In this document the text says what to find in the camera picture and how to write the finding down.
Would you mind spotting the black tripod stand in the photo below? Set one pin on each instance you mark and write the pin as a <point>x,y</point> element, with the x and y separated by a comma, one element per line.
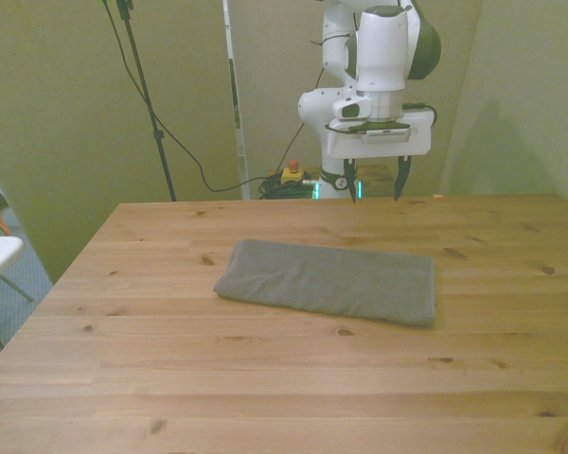
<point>144,92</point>

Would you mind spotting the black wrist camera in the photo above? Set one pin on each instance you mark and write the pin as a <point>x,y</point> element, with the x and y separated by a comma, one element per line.
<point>383,135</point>

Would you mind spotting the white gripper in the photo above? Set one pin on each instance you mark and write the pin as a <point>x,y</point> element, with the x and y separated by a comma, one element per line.
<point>383,149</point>

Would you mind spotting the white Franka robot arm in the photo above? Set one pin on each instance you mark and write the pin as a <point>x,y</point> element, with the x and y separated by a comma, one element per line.
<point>381,52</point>

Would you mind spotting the white vertical panel edge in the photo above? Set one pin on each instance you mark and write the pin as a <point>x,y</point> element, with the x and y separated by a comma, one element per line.
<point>236,118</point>

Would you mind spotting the yellow emergency stop box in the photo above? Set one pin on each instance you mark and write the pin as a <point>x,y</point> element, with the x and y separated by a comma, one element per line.
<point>292,176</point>

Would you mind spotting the grey terry towel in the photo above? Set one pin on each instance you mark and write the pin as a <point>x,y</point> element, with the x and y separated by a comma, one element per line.
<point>331,281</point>

